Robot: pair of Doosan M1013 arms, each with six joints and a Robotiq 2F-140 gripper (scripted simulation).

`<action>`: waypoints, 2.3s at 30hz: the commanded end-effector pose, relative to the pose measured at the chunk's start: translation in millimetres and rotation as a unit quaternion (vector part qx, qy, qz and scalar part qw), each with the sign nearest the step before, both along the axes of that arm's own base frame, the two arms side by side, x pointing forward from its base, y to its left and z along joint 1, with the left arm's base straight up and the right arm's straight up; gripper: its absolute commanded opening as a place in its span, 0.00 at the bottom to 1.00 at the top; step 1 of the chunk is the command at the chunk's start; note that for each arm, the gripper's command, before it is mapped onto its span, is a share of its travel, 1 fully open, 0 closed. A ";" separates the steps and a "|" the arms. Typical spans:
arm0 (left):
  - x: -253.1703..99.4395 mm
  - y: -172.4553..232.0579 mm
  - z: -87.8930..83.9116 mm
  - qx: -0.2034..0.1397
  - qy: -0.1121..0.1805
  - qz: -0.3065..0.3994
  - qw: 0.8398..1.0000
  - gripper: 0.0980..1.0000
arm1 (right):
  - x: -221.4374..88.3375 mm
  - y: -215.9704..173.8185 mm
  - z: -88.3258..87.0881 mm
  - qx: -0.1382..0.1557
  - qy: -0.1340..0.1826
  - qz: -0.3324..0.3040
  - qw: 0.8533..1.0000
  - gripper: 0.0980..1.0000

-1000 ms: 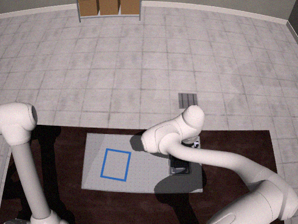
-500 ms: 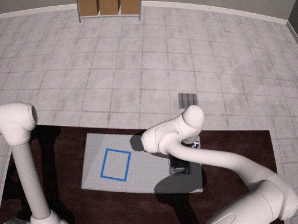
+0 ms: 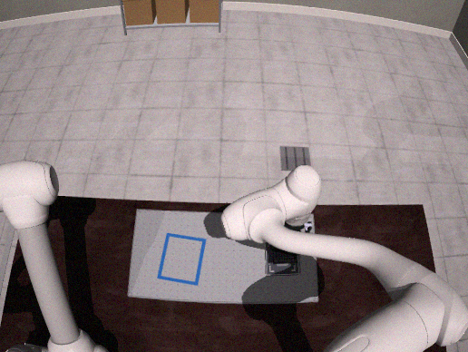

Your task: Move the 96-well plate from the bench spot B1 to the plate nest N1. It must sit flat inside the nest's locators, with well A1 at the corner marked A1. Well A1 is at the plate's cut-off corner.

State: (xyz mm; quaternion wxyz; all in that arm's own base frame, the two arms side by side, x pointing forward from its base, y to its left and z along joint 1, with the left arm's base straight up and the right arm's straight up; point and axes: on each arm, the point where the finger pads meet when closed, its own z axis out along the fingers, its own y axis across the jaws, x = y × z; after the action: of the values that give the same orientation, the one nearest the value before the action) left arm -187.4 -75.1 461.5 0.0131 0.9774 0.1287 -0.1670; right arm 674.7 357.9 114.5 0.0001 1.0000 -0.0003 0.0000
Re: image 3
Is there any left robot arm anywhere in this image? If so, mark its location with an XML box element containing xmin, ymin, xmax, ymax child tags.
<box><xmin>0</xmin><ymin>160</ymin><xmax>109</xmax><ymax>352</ymax></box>

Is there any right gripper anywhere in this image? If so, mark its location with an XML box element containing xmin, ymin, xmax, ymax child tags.
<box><xmin>270</xmin><ymin>221</ymin><xmax>312</xmax><ymax>251</ymax></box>

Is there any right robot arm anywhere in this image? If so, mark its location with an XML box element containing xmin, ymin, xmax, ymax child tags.
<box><xmin>220</xmin><ymin>165</ymin><xmax>468</xmax><ymax>352</ymax></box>

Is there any blue tape outline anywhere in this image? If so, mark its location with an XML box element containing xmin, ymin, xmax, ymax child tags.
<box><xmin>157</xmin><ymin>233</ymin><xmax>206</xmax><ymax>286</ymax></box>

